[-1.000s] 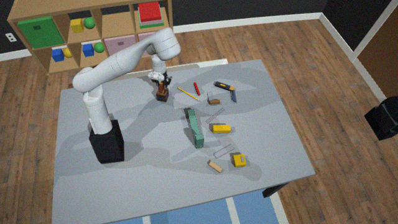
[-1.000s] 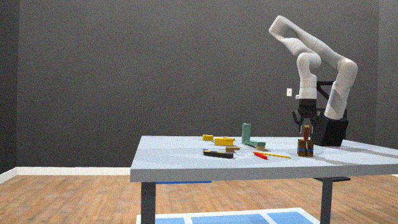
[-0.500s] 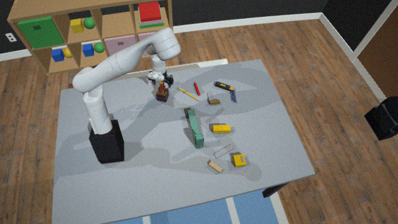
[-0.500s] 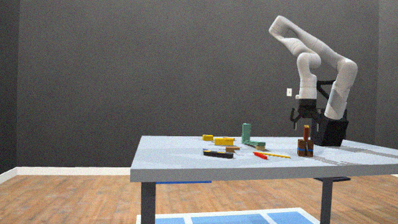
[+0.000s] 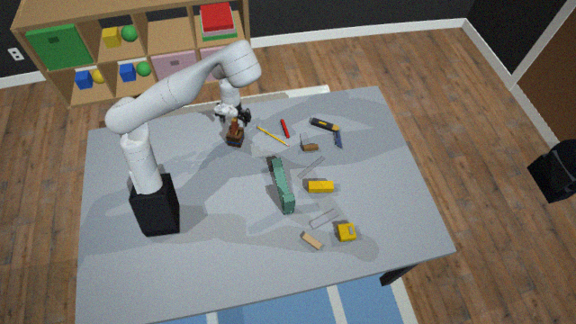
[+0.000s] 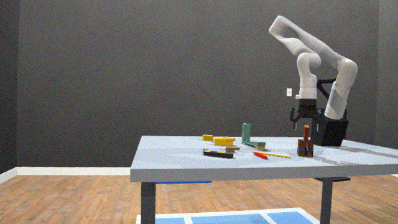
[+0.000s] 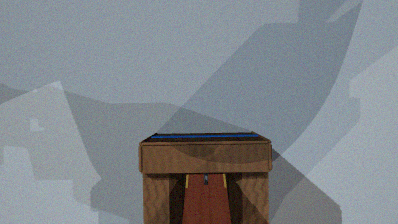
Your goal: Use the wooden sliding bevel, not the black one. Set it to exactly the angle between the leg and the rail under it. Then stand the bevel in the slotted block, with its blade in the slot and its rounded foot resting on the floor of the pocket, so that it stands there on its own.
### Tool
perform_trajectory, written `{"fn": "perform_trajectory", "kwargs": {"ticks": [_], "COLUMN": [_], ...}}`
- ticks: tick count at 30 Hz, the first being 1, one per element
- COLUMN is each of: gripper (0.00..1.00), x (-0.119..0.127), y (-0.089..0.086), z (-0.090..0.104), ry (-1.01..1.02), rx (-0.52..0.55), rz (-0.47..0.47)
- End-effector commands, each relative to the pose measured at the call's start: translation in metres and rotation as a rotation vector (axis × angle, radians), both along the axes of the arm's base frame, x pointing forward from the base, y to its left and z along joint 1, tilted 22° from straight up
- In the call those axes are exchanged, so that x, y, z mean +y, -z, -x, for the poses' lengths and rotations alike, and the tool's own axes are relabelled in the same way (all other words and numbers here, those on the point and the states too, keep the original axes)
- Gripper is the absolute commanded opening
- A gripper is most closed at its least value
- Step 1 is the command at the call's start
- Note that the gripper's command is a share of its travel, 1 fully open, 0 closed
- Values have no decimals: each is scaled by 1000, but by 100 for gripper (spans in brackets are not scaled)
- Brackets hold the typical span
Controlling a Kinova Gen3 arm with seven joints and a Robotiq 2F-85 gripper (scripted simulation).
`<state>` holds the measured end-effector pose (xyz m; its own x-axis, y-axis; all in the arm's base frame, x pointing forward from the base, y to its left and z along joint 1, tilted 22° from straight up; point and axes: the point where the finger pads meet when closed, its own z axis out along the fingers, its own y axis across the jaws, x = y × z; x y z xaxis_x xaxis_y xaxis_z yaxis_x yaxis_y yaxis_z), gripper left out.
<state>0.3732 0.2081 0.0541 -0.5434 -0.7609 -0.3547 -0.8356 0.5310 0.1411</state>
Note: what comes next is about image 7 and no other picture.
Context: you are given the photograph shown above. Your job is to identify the brown wooden slotted block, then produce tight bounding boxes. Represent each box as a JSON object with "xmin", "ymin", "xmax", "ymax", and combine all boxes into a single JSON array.
[{"xmin": 139, "ymin": 131, "xmax": 272, "ymax": 224}]

